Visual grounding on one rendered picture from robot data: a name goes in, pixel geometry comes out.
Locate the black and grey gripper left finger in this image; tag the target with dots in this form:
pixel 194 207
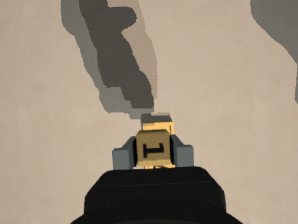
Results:
pixel 126 156

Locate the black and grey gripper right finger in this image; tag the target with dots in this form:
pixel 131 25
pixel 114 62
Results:
pixel 180 155

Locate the orange open tray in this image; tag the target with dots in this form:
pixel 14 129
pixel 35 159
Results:
pixel 160 125

